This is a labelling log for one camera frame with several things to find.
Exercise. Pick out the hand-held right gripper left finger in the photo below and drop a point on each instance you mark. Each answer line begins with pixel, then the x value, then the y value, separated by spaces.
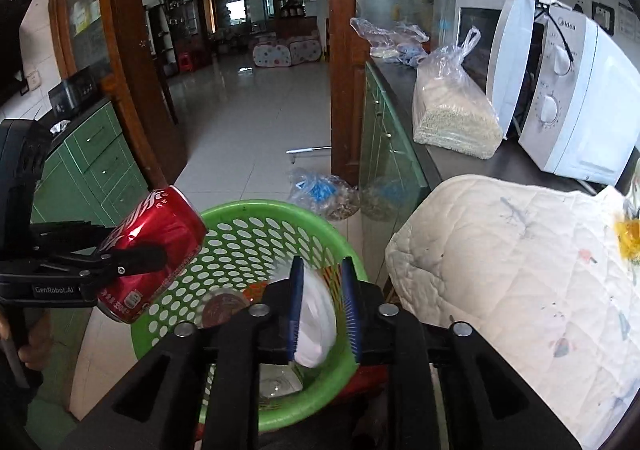
pixel 296 310

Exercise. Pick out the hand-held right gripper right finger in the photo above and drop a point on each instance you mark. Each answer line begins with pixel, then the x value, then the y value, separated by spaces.
pixel 350 310

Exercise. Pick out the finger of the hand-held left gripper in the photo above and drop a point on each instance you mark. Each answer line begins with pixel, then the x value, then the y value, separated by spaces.
pixel 145 257
pixel 70 236

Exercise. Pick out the white paper cup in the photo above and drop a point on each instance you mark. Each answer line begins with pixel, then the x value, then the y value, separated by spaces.
pixel 317 320

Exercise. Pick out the red soda can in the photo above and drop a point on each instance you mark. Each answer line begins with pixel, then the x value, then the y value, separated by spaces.
pixel 165 225

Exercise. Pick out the clear plastic container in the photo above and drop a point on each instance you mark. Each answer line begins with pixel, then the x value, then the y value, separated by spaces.
pixel 277 382

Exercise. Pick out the green plastic basket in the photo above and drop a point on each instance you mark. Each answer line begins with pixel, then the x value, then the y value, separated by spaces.
pixel 235 240

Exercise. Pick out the person's left hand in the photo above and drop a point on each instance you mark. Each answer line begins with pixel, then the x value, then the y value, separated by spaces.
pixel 36 342

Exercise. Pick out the green drawer cabinet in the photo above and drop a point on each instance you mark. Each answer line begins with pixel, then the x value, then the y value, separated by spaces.
pixel 95 155

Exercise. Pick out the black countertop appliance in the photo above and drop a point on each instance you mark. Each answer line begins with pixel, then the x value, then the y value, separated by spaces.
pixel 75 92

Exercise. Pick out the plastic bag with blue items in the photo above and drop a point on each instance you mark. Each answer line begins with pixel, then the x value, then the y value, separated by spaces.
pixel 320 190

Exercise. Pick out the wooden glass door cabinet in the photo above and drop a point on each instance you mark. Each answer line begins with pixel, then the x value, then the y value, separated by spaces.
pixel 125 55

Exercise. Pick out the white quilted cloth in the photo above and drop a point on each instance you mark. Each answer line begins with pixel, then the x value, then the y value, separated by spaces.
pixel 500 255

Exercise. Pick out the white rod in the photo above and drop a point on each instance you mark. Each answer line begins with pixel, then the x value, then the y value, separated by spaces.
pixel 310 150

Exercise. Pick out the green lower cabinet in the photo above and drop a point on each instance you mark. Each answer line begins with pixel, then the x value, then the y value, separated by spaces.
pixel 385 130

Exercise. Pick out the small red stool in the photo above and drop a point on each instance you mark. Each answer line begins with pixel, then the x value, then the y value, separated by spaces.
pixel 188 62

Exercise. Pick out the clear bag of grain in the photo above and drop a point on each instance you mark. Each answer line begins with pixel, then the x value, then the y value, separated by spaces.
pixel 455 120

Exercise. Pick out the polka dot fabric box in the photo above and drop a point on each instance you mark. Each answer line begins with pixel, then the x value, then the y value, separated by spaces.
pixel 270 55
pixel 306 50

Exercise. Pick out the clear plastic bags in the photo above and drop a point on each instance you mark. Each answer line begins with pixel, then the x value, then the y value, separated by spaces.
pixel 385 37

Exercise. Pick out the yellow crumpled wrapper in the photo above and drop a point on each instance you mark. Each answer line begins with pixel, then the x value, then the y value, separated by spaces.
pixel 629 236

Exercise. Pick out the white microwave oven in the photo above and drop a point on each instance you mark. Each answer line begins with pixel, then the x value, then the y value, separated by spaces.
pixel 590 95

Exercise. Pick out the white wall switch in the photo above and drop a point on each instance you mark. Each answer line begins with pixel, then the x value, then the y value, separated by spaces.
pixel 31 81

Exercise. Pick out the wooden door frame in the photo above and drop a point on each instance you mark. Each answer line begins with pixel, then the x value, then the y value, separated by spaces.
pixel 345 55

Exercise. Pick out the black wall socket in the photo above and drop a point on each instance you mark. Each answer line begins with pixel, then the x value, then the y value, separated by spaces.
pixel 603 17

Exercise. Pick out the wall info sticker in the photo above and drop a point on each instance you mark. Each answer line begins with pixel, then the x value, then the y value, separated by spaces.
pixel 629 22

